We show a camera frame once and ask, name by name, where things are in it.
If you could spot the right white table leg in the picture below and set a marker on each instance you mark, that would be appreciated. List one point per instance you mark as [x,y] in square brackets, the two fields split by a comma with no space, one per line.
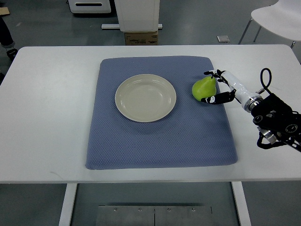
[241,205]

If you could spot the grey metal base plate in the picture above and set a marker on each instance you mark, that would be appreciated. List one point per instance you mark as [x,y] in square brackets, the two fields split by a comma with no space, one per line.
[154,216]

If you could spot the cardboard box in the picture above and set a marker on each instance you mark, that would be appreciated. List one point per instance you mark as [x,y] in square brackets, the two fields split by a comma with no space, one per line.
[141,38]

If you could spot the green pear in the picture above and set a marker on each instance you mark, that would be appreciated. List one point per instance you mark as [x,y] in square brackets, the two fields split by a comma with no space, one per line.
[204,88]

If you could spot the white cabinet pedestal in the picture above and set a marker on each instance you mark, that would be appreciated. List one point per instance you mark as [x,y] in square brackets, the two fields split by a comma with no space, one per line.
[136,16]

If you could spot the left white table leg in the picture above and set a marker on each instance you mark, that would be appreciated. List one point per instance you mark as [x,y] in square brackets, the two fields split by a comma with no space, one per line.
[68,204]

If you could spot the cardboard piece on floor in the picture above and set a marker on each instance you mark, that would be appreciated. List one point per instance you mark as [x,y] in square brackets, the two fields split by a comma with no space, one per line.
[4,11]

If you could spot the white appliance with slot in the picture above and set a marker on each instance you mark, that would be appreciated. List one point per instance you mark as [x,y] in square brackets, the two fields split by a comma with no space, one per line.
[89,6]

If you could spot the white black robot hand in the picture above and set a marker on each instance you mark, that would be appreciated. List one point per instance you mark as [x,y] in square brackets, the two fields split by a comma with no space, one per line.
[238,91]

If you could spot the person in dark trousers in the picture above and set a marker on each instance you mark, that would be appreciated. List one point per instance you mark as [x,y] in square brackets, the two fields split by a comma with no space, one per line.
[6,40]

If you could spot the blue textured mat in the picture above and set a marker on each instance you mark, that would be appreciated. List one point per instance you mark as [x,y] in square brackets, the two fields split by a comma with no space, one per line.
[194,134]

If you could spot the beige ceramic plate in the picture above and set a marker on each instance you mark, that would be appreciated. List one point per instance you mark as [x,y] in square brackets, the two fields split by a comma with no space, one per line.
[145,98]

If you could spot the white chair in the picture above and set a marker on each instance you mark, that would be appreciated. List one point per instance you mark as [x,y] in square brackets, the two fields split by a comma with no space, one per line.
[282,19]

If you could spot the white table leg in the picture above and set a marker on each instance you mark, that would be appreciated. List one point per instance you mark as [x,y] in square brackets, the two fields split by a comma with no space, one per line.
[68,204]
[241,205]

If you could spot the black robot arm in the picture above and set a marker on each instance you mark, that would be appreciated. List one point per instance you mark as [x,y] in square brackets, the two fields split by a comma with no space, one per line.
[277,123]

